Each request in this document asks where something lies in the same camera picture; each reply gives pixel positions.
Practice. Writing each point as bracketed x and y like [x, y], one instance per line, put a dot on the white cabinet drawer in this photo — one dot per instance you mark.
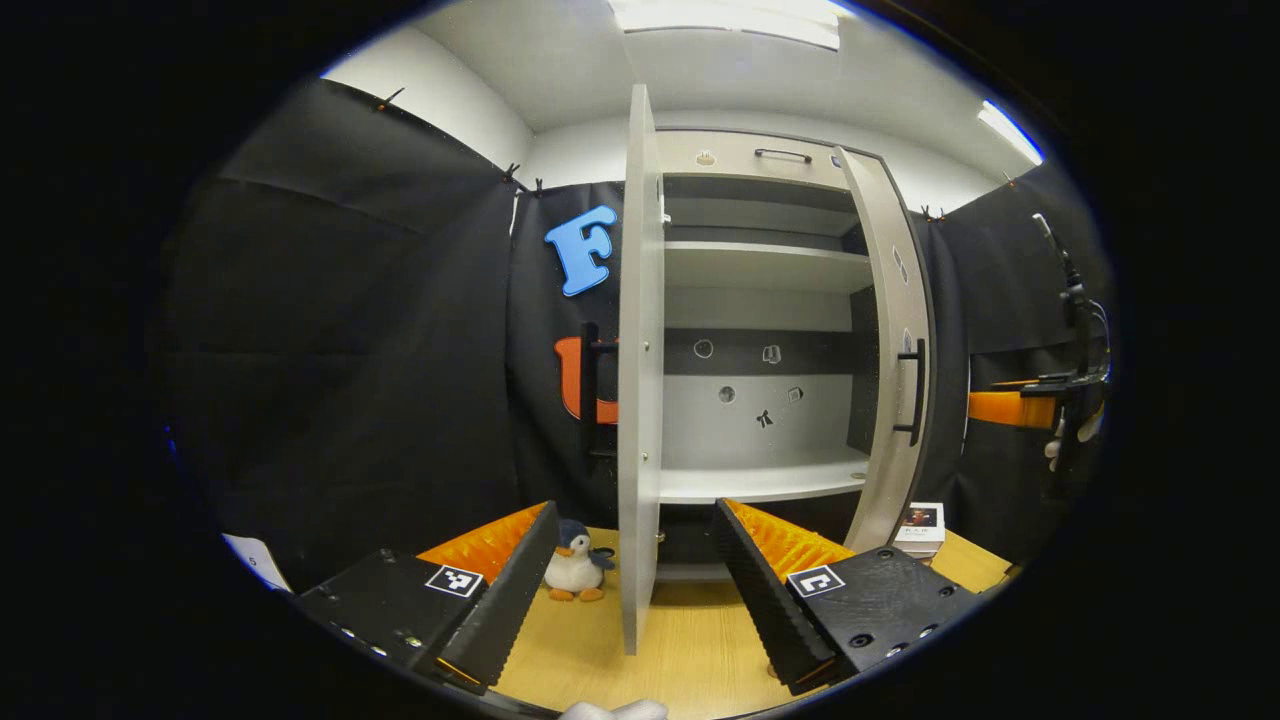
[740, 158]

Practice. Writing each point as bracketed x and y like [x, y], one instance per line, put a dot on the white cabinet with grey interior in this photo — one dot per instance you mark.
[760, 480]

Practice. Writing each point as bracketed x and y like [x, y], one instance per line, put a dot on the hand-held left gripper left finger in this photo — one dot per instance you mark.
[510, 590]

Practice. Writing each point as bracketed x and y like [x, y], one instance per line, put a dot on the white cabinet door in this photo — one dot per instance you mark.
[640, 350]
[890, 300]

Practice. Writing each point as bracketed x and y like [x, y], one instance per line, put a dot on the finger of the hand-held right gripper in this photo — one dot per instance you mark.
[1010, 410]

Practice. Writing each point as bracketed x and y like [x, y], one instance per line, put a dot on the white printed card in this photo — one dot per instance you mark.
[258, 562]

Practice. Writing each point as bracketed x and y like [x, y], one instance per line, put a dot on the penguin plush toy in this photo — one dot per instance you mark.
[575, 570]

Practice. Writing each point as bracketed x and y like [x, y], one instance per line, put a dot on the large ceiling light panel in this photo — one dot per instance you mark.
[730, 18]

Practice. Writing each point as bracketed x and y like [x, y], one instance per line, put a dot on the narrow ceiling light strip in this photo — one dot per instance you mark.
[1010, 132]

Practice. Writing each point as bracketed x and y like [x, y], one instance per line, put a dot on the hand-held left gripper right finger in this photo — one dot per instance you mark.
[765, 590]

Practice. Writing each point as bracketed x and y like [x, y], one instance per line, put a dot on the white box with dark picture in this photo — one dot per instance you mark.
[920, 530]

